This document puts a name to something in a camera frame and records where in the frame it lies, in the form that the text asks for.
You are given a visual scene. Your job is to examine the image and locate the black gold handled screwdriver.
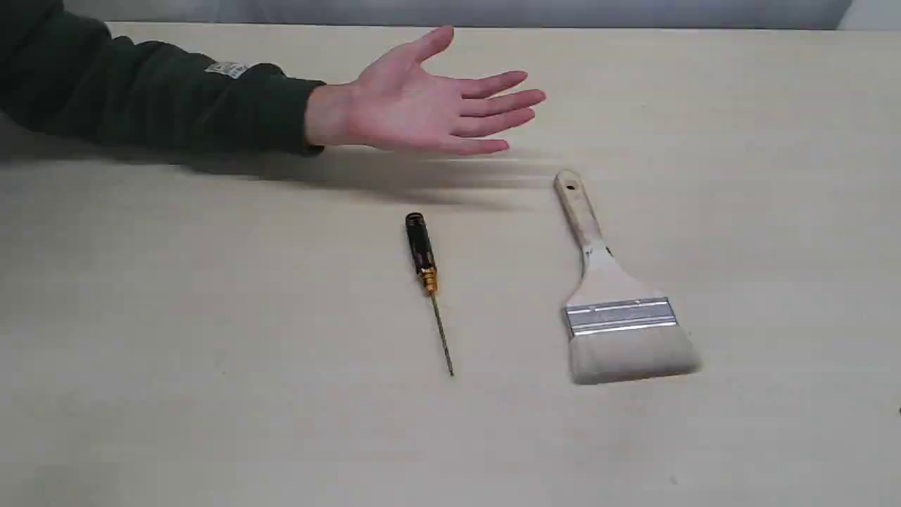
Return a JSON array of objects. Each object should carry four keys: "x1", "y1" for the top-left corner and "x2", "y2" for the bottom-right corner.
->
[{"x1": 403, "y1": 212, "x2": 455, "y2": 377}]

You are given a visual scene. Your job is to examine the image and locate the dark green sleeved forearm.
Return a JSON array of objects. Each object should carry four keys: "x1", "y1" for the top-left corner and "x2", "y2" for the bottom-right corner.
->
[{"x1": 1, "y1": 1, "x2": 324, "y2": 156}]

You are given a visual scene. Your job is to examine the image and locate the bare open human hand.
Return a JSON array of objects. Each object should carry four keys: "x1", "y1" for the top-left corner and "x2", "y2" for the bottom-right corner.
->
[{"x1": 303, "y1": 25, "x2": 547, "y2": 156}]

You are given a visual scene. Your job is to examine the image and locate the wide wooden paint brush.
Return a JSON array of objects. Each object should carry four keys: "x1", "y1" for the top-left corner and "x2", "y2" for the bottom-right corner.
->
[{"x1": 554, "y1": 170, "x2": 702, "y2": 386}]

